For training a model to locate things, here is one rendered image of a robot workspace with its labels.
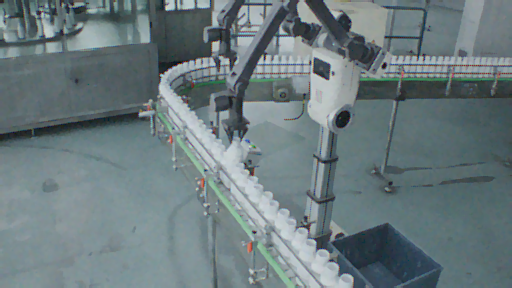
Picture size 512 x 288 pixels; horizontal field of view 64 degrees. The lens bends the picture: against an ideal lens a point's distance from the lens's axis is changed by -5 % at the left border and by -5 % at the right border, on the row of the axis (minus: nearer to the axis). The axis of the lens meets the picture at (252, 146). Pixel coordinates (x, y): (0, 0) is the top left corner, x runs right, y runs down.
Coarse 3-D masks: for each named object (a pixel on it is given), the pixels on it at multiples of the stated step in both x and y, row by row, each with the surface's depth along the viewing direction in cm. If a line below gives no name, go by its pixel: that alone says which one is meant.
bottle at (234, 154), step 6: (234, 138) 176; (234, 144) 174; (240, 144) 175; (228, 150) 176; (234, 150) 174; (240, 150) 175; (228, 156) 175; (234, 156) 174; (240, 156) 175; (228, 162) 177; (234, 162) 176; (240, 162) 177; (228, 168) 178; (228, 174) 179
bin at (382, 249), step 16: (384, 224) 177; (336, 240) 167; (352, 240) 172; (368, 240) 177; (384, 240) 182; (400, 240) 172; (336, 256) 161; (352, 256) 177; (368, 256) 182; (384, 256) 183; (400, 256) 174; (416, 256) 165; (352, 272) 154; (368, 272) 181; (384, 272) 181; (400, 272) 175; (416, 272) 167; (432, 272) 151
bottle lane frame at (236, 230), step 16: (176, 144) 235; (192, 160) 212; (192, 176) 218; (208, 192) 198; (224, 208) 182; (224, 224) 186; (240, 224) 168; (240, 240) 172; (256, 256) 160; (272, 272) 149
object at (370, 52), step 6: (360, 42) 183; (366, 48) 181; (372, 48) 184; (378, 48) 183; (366, 54) 182; (372, 54) 183; (360, 60) 184; (366, 60) 183; (372, 60) 184; (360, 66) 188; (366, 66) 185
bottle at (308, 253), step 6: (306, 240) 133; (312, 240) 133; (306, 246) 131; (312, 246) 130; (300, 252) 134; (306, 252) 132; (312, 252) 131; (300, 258) 133; (306, 258) 132; (312, 258) 132; (300, 264) 134; (306, 264) 132; (300, 270) 135; (300, 276) 135; (306, 276) 134; (300, 282) 136; (306, 282) 135
